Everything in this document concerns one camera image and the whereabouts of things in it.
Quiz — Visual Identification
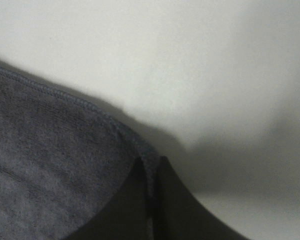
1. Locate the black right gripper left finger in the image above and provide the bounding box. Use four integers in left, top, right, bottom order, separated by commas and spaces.
66, 158, 148, 240

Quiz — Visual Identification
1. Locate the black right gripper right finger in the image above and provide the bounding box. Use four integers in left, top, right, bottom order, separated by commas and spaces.
153, 156, 246, 240

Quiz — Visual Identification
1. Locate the dark grey towel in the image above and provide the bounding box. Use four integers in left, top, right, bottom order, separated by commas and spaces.
0, 67, 160, 240

